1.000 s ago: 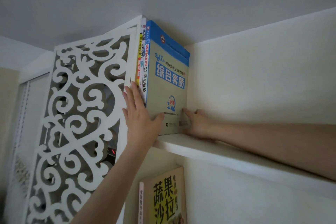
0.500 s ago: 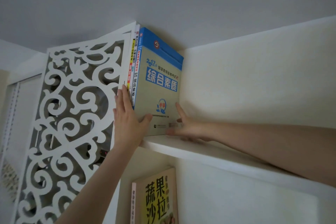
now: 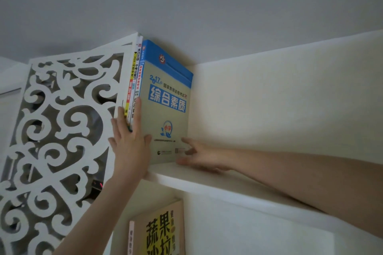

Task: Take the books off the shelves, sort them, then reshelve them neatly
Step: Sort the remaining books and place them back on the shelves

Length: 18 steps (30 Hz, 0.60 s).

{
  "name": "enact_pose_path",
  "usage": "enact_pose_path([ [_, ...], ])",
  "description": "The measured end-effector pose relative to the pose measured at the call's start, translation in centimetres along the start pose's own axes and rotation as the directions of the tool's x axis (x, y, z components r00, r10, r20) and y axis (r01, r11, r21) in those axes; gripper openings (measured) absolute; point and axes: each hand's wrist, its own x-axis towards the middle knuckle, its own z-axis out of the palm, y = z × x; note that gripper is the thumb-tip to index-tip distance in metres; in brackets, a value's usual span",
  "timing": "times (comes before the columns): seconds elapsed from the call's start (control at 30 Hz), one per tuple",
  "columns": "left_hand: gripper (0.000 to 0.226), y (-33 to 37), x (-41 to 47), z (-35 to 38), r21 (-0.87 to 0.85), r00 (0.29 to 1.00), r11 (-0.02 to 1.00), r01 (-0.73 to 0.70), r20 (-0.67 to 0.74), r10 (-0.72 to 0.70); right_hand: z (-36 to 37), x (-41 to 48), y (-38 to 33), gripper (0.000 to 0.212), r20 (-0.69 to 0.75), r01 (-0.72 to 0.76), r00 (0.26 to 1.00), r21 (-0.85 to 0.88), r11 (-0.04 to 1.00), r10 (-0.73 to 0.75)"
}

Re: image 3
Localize person's right hand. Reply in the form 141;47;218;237
176;137;236;174

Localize person's left hand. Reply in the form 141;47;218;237
108;98;153;179

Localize yellow-spined book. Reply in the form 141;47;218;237
123;43;139;129

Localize blue and grey book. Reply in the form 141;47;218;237
138;40;194;165

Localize white-spined book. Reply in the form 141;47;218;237
133;36;144;127

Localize person's right forearm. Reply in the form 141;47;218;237
230;149;383;239

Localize person's left forearm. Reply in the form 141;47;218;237
53;171;147;255

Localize dark device with red light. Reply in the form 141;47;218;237
91;179;105;200

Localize white carved lattice panel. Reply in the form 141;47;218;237
0;32;139;255

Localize white bookshelf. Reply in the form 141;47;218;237
111;29;383;255

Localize yellow book with black lettering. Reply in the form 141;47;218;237
133;199;186;255

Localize pink-spined book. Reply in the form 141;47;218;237
128;220;136;255

